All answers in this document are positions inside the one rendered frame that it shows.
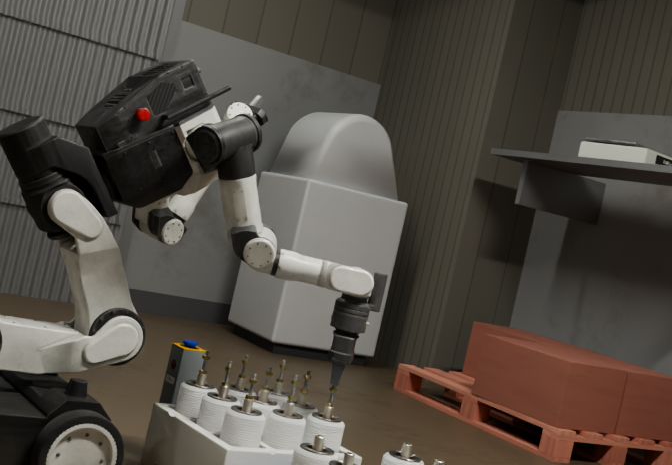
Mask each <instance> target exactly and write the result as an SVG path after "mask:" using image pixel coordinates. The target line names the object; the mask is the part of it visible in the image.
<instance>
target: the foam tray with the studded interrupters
mask: <svg viewBox="0 0 672 465"><path fill-rule="evenodd" d="M175 407H176V404H168V403H157V402H156V403H154V404H153V408H152V413H151V417H150V421H149V426H148V430H147V435H146V439H145V443H144V448H143V452H142V456H141V461H140V465H291V461H292V456H293V452H294V450H280V449H274V448H272V447H270V446H268V445H267V444H265V443H263V442H262V441H260V445H259V448H248V447H234V446H230V445H228V444H227V443H225V442H224V441H222V440H221V439H219V437H220V433H221V432H212V431H207V430H205V429H203V428H202V427H200V426H198V425H197V424H196V422H197V418H192V417H185V416H183V415H181V414H179V413H178V412H176V411H175ZM345 452H351V451H349V450H347V449H345V448H343V447H341V446H340V450H339V452H338V453H336V455H337V456H338V460H341V461H343V458H344V453H345ZM351 453H353V452H351ZM361 461H362V457H360V456H358V455H356V454H355V458H354V464H357V465H361Z"/></svg>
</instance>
